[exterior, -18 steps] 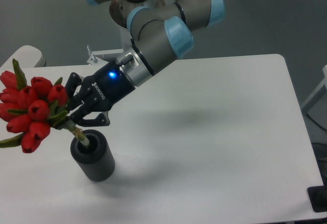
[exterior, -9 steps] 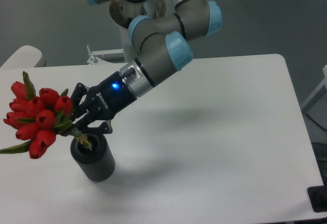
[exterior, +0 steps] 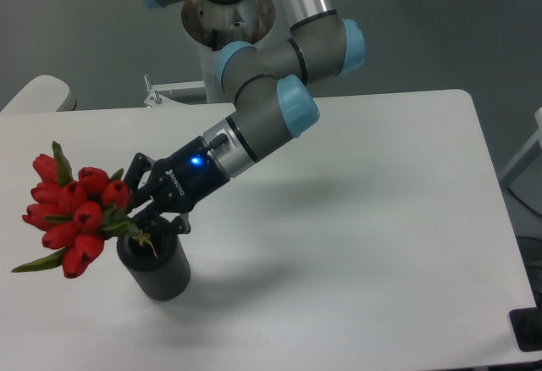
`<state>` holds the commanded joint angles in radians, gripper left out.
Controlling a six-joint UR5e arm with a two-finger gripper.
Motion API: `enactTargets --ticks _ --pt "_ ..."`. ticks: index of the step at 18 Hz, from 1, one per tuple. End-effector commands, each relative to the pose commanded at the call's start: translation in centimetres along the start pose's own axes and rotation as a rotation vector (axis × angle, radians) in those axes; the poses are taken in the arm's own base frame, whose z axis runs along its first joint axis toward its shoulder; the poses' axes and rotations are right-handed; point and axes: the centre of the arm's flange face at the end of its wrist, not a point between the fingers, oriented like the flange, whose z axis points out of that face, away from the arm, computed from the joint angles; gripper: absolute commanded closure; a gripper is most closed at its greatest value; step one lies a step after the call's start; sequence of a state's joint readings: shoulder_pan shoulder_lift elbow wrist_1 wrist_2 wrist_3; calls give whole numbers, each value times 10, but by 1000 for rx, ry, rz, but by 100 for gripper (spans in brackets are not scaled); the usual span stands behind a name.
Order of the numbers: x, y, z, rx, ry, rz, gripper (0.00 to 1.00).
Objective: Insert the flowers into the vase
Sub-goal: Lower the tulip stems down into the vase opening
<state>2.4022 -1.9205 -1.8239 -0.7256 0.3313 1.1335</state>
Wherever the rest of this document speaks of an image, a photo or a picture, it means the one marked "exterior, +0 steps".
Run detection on white pedestal base frame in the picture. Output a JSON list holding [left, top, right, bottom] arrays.
[[143, 75, 207, 108]]

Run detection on dark grey ribbed vase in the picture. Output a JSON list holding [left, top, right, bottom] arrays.
[[116, 234, 191, 301]]

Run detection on white chair backrest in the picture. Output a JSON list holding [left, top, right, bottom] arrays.
[[1, 75, 77, 115]]

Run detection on red tulip bouquet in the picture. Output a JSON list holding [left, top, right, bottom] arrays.
[[12, 141, 158, 279]]

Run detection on white furniture frame right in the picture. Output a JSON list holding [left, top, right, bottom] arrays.
[[497, 108, 541, 189]]

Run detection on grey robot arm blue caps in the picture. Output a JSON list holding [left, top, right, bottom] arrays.
[[125, 0, 366, 235]]

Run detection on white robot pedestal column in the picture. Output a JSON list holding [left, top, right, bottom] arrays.
[[180, 0, 277, 103]]

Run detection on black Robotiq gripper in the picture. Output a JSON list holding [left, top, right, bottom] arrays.
[[124, 136, 230, 235]]

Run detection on black device at table edge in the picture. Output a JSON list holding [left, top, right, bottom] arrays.
[[509, 307, 541, 352]]

